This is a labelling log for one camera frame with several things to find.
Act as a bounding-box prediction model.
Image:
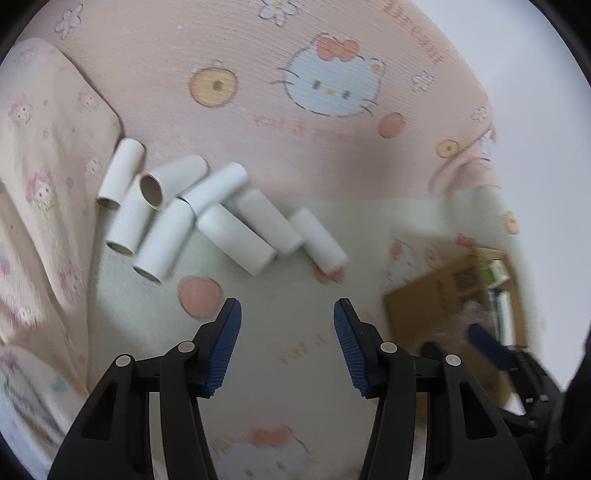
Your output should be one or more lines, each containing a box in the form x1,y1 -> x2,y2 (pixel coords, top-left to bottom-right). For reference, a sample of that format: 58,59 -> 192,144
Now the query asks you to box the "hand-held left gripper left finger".
47,298 -> 242,480

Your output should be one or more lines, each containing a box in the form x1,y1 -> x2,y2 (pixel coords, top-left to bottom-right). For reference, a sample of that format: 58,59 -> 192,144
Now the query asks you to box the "pile of white paper tubes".
96,137 -> 349,284

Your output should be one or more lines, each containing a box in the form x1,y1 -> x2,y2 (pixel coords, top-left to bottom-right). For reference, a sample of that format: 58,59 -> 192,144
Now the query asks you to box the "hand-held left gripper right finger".
333,298 -> 532,480

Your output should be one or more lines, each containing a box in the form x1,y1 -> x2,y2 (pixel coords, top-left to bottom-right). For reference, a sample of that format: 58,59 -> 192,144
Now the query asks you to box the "pink cat print blanket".
46,0 -> 525,480

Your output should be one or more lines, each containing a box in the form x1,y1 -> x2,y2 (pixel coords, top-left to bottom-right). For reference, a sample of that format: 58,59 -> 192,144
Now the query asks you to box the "pink floral pillow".
0,37 -> 124,370

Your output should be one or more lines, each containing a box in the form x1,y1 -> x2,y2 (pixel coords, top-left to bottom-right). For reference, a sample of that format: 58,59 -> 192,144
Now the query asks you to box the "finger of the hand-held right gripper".
468,324 -> 523,371

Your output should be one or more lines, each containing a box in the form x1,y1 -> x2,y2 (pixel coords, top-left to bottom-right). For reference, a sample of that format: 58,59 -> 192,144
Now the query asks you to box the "white plastic bottle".
490,291 -> 513,348

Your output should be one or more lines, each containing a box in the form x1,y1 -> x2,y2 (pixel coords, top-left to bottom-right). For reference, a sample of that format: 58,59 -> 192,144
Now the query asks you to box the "brown cardboard box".
385,248 -> 531,403

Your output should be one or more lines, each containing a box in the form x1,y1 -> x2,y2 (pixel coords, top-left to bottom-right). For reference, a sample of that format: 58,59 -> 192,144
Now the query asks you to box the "small green white carton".
481,260 -> 512,288

